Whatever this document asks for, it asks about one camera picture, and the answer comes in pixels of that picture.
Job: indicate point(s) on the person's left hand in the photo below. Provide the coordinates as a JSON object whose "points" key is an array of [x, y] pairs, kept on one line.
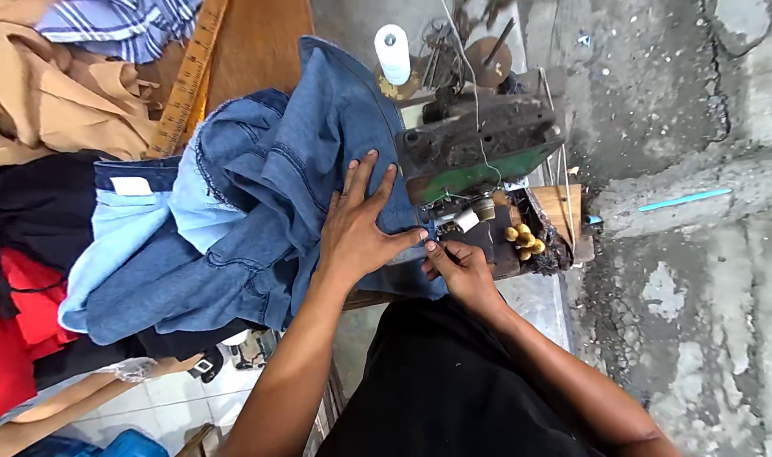
{"points": [[355, 235]]}

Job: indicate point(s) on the person's right hand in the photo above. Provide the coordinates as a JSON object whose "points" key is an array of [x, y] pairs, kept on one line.
{"points": [[473, 279]]}

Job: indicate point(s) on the person's left thumb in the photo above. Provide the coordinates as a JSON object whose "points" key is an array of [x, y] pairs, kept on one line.
{"points": [[405, 240]]}

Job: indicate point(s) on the person's right thumb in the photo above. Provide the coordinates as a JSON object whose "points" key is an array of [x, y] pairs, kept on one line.
{"points": [[441, 258]]}

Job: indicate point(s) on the person's left ring finger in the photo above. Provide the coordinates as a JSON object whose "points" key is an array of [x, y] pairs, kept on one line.
{"points": [[349, 179]]}

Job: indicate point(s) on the person's left middle finger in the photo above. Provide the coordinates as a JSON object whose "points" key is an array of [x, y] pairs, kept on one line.
{"points": [[363, 176]]}

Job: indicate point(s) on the person's right fingers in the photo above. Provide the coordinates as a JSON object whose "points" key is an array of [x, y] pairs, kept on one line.
{"points": [[465, 251]]}

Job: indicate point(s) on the person's left index finger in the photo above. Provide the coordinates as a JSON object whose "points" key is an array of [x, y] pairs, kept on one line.
{"points": [[385, 185]]}

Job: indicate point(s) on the person's left little finger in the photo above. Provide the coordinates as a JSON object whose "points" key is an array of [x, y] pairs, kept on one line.
{"points": [[334, 201]]}

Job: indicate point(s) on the blue denim garment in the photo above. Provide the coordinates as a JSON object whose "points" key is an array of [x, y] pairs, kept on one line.
{"points": [[335, 108]]}

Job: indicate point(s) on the person's left forearm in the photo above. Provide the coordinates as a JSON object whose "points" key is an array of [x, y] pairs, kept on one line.
{"points": [[297, 374]]}

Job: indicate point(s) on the person's right forearm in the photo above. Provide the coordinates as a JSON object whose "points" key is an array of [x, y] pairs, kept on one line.
{"points": [[570, 374]]}

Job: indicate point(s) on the cluster of yellow round knobs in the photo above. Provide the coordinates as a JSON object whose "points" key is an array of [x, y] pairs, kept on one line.
{"points": [[524, 240]]}

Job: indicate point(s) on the green black sewing machine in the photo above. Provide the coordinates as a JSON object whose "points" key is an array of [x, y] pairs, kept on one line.
{"points": [[475, 146]]}

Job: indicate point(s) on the light wooden board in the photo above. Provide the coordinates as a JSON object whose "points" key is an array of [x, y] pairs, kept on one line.
{"points": [[562, 209]]}

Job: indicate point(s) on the white thread spool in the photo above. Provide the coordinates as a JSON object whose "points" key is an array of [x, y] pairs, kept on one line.
{"points": [[393, 56]]}

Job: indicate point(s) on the person's body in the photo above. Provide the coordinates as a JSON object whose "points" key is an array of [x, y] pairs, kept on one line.
{"points": [[449, 387]]}

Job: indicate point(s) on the white thread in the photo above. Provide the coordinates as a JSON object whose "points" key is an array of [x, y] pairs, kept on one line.
{"points": [[474, 82]]}

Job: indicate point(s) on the brown wooden table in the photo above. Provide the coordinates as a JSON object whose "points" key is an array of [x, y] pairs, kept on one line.
{"points": [[259, 51]]}

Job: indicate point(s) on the camouflage patterned item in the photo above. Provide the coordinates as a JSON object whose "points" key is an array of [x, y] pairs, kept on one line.
{"points": [[249, 354]]}

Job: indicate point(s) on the yellow wooden ruler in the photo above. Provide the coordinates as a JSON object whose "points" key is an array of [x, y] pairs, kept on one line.
{"points": [[190, 79]]}

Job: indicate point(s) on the turquoise flat stick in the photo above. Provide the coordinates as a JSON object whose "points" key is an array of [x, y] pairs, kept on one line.
{"points": [[684, 199]]}

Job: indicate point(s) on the crumpled clear plastic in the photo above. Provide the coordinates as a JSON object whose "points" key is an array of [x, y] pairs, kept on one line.
{"points": [[132, 370]]}

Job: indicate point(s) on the blue white plaid fabric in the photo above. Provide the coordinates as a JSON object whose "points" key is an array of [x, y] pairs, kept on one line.
{"points": [[119, 25]]}

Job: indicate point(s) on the black fabric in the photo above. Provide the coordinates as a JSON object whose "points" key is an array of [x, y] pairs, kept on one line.
{"points": [[37, 203]]}

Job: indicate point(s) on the tan fabric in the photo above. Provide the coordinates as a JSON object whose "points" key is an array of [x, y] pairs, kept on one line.
{"points": [[43, 95]]}

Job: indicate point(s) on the bright blue bundle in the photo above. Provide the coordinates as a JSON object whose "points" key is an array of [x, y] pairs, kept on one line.
{"points": [[129, 444]]}

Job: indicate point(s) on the red fabric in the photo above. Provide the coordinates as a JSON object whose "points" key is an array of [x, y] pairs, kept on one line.
{"points": [[18, 343]]}

